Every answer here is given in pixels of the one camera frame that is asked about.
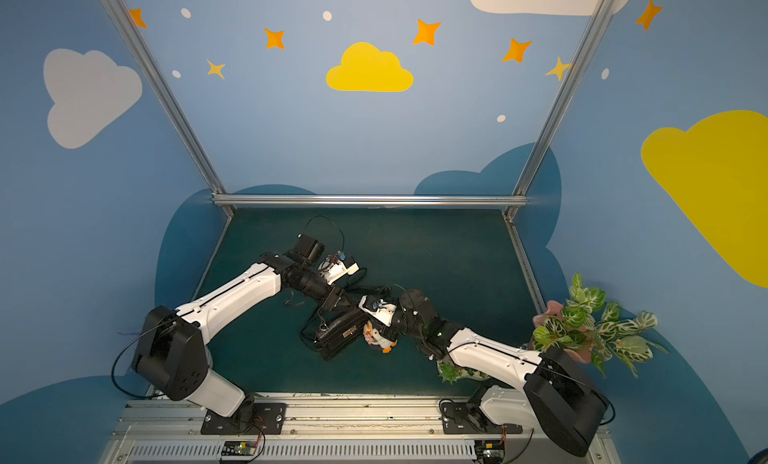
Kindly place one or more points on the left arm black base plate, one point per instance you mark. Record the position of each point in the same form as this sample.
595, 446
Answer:
251, 418

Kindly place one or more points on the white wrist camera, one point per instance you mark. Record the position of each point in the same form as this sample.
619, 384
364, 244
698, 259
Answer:
336, 266
380, 312

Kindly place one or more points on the aluminium frame post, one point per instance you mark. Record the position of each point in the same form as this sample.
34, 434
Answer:
130, 32
591, 38

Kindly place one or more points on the left green circuit board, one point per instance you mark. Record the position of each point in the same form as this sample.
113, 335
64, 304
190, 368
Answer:
239, 450

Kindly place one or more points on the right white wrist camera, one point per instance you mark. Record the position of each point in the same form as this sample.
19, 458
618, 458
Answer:
380, 312

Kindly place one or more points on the black crocodile leather handbag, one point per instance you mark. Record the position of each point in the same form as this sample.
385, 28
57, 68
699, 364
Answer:
328, 333

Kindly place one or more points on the small green plant white pot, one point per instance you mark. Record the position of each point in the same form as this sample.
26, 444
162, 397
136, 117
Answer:
452, 373

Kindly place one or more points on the pink vase with green leaves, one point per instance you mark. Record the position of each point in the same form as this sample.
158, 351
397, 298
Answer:
589, 328

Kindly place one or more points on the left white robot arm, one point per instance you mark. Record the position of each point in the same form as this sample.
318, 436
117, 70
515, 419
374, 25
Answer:
172, 350

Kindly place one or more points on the green circuit board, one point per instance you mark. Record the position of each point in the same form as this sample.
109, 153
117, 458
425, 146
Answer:
239, 450
489, 451

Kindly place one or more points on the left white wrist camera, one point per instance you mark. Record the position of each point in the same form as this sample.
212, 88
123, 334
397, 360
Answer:
336, 266

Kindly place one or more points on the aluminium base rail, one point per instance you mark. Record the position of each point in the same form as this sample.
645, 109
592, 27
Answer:
329, 428

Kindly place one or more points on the aluminium back frame bar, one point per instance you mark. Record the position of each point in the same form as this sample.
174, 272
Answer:
373, 201

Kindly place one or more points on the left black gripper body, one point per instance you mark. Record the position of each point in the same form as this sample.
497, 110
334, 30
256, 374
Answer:
330, 299

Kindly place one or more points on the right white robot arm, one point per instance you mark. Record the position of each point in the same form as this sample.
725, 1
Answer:
547, 390

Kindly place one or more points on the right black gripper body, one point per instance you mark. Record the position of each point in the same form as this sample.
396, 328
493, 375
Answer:
394, 323

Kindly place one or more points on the penguin plush with straw hat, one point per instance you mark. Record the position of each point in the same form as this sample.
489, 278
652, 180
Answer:
374, 338

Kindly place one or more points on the aluminium left frame post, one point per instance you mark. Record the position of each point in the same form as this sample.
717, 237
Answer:
130, 32

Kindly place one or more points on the aluminium right frame post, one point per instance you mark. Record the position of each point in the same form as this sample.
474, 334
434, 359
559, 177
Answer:
591, 38

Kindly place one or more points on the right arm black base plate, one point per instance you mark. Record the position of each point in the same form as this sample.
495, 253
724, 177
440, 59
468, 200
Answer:
466, 418

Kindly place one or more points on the right green circuit board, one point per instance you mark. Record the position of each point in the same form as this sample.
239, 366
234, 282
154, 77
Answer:
489, 451

